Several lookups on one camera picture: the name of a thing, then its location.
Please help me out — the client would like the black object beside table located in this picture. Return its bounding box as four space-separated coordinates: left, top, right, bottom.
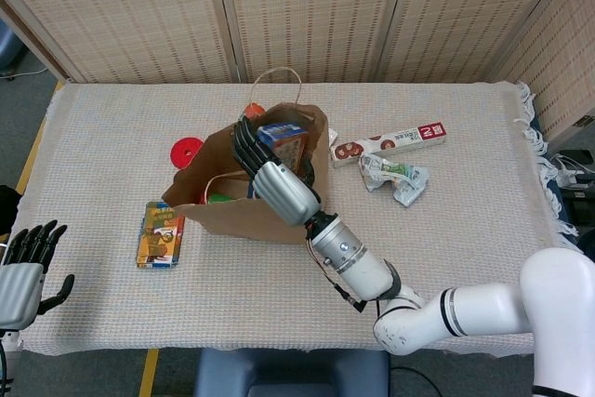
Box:
0 185 20 236

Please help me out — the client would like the long white cookie box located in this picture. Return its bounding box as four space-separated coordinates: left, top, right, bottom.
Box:
329 122 450 170

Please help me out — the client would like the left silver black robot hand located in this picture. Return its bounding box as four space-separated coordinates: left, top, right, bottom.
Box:
0 218 75 331

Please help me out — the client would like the brown paper shopping bag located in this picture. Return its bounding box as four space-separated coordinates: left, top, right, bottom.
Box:
160 67 331 245

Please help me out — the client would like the white power strip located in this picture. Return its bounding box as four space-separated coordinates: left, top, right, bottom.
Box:
552 150 595 189

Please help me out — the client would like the blue chair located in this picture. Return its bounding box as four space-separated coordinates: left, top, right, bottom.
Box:
0 20 23 78

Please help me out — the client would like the yellow green snack box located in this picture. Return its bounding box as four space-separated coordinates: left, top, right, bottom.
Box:
136 201 187 270

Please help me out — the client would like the beige woven tablecloth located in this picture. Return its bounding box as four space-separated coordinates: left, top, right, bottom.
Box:
20 80 591 356

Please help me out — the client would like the blue padded seat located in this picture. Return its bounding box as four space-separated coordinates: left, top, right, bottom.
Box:
193 348 392 397

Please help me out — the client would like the woven folding screen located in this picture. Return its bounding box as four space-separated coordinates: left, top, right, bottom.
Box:
0 0 595 140

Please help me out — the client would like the green Pringles can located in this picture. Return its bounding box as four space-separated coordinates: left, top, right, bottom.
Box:
199 182 255 205

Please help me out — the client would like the black plastic bin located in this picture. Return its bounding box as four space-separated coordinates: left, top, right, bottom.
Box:
560 185 595 235

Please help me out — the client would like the orange blue biscuit box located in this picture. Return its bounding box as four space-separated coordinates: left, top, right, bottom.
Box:
257 123 309 170

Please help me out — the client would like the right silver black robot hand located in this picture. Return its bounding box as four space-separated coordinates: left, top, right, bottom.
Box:
231 117 324 227

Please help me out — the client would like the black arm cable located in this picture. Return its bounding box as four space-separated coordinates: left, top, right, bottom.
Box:
337 283 443 397

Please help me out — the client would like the red round lid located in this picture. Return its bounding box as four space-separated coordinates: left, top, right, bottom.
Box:
169 136 202 169

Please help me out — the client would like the dark blue table cover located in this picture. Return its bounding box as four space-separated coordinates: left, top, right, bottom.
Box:
529 117 580 240

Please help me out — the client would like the silver white snack bag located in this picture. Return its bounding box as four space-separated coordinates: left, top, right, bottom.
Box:
358 152 430 208

